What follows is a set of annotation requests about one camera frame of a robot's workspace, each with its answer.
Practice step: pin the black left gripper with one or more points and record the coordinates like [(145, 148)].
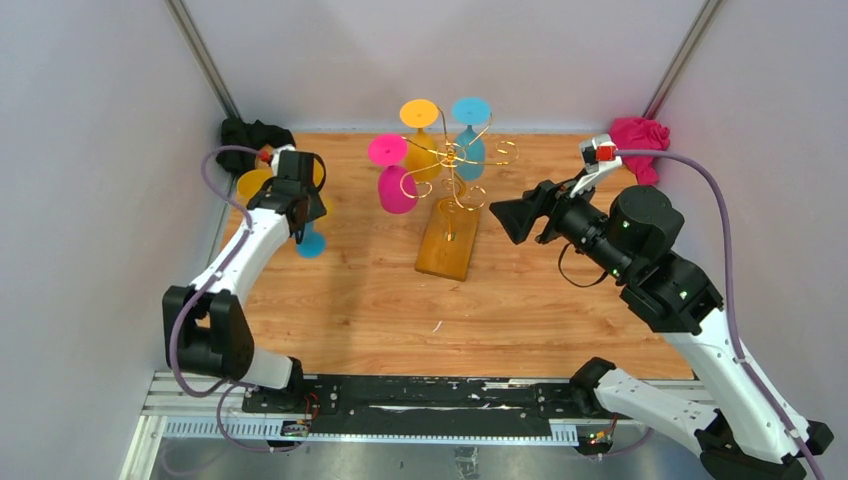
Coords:
[(316, 209)]

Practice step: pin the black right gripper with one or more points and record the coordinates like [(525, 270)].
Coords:
[(518, 216)]

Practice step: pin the yellow wine glass taken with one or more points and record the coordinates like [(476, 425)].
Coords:
[(250, 183), (321, 192)]

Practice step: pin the blue wine glass front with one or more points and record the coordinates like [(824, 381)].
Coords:
[(313, 243)]

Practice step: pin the blue wine glass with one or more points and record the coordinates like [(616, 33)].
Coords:
[(474, 113), (313, 243)]

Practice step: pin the pink wine glass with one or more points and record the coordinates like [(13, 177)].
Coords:
[(396, 191)]

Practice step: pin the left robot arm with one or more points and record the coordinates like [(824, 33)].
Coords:
[(208, 342)]

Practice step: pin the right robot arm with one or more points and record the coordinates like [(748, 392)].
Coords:
[(750, 432)]

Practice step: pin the blue wine glass rear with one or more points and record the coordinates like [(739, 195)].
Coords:
[(474, 113)]

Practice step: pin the black cloth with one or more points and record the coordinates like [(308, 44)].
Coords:
[(256, 135)]

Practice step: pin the pink cloth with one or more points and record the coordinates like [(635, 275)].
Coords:
[(637, 133)]

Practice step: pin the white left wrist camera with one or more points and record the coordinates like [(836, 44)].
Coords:
[(269, 157)]

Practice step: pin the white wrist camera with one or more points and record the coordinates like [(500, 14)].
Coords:
[(269, 157), (600, 160)]

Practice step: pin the gold wire wine glass rack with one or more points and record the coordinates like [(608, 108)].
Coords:
[(448, 241)]

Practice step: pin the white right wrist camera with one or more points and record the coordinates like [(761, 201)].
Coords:
[(600, 160)]

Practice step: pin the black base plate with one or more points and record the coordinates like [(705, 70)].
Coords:
[(428, 406)]

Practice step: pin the aluminium front rail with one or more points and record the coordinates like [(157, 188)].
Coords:
[(179, 436)]

